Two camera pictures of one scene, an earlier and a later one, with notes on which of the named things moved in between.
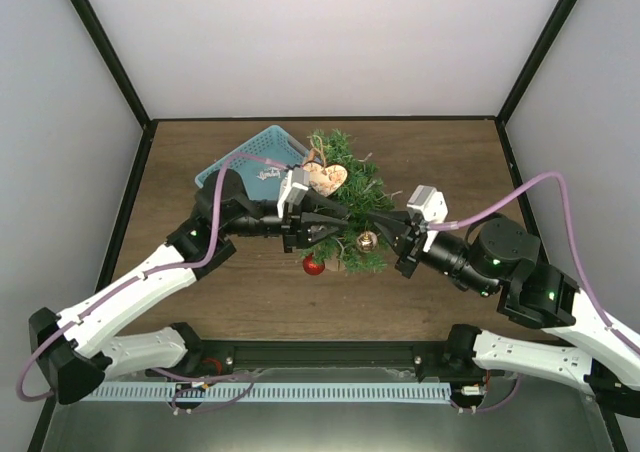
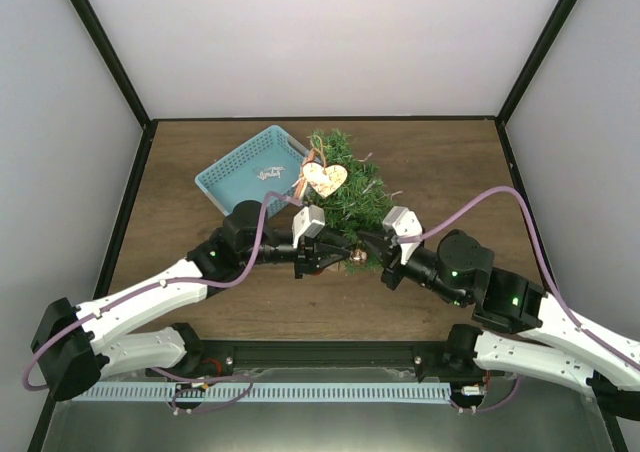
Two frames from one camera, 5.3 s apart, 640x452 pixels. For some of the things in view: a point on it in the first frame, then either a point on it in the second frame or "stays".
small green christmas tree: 356,247 stays
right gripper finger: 394,224 → 379,245
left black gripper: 294,222 → 311,250
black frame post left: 105,42 stays
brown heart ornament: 325,179 stays
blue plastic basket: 264,179 stays
